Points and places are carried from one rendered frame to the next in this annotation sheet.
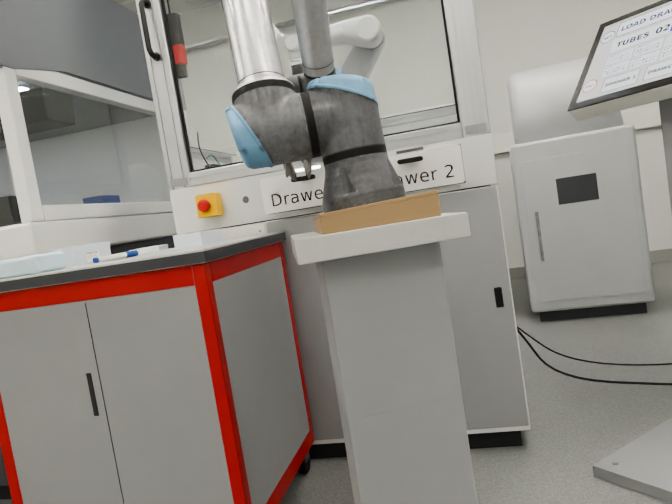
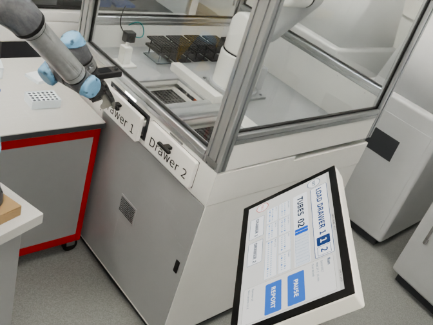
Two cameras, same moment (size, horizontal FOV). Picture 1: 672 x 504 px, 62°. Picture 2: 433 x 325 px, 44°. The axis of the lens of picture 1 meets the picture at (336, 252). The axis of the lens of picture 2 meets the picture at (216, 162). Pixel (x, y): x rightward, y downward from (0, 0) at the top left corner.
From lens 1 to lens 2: 1.65 m
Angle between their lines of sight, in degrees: 37
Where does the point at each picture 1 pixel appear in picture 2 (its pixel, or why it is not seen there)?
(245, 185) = not seen: hidden behind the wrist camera
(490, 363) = (158, 292)
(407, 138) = (178, 130)
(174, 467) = not seen: outside the picture
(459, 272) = (167, 233)
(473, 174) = (197, 187)
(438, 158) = (182, 160)
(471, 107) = (215, 146)
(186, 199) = not seen: hidden behind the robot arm
